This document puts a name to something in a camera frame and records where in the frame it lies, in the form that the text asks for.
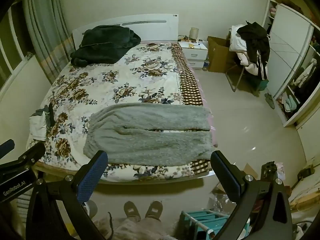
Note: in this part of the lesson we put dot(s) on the black jacket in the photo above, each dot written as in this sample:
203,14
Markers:
255,40

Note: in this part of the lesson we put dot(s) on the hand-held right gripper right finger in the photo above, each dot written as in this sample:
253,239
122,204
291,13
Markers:
225,177

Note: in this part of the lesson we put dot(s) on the grey fluffy pants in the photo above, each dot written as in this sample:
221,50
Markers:
152,140

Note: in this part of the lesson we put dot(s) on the dark grey garment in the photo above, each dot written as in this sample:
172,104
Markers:
50,113

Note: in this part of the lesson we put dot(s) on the person's brown slipper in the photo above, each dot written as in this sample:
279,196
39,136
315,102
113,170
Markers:
132,210
154,209

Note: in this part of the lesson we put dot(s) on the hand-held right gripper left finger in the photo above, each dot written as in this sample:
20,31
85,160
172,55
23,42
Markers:
91,178

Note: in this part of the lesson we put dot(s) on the dark green duvet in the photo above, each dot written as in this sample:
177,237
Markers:
105,45

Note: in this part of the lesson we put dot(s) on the white framed window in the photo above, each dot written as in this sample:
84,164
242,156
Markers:
12,55

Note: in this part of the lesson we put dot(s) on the floral blanket with checked border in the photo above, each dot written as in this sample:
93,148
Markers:
120,80

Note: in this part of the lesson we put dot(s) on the person's right brown slipper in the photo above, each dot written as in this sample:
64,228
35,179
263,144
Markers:
154,209

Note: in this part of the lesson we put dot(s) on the clear plastic bag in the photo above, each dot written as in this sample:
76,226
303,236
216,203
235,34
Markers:
221,200

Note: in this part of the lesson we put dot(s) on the teal storage rack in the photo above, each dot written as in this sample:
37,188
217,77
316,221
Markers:
205,221

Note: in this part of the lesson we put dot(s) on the cream table lamp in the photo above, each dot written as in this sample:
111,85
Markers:
194,33

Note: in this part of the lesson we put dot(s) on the brown cardboard box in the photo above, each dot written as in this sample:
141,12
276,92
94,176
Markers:
220,55

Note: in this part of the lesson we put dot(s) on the white nightstand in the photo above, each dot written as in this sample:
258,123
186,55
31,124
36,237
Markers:
193,53

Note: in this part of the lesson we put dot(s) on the white sliding door wardrobe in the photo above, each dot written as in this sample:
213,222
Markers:
287,50

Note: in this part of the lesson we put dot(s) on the white bed headboard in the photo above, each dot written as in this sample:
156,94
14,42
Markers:
150,26

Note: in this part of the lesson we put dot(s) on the striped grey curtain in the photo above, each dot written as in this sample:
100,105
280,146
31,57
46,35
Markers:
45,30

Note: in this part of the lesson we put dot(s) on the person's left brown slipper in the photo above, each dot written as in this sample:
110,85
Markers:
132,210

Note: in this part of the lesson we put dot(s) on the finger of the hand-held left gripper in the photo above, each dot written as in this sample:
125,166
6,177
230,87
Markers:
6,148
33,153

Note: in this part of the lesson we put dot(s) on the metal folding chair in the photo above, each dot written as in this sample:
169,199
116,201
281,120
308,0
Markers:
236,80

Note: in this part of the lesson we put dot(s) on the grey green slippers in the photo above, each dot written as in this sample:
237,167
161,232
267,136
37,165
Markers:
270,100

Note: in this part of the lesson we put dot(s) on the black gadget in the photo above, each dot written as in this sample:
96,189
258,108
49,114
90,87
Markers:
269,170

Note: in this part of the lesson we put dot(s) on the grey round object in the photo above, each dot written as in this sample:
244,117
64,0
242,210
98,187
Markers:
92,208

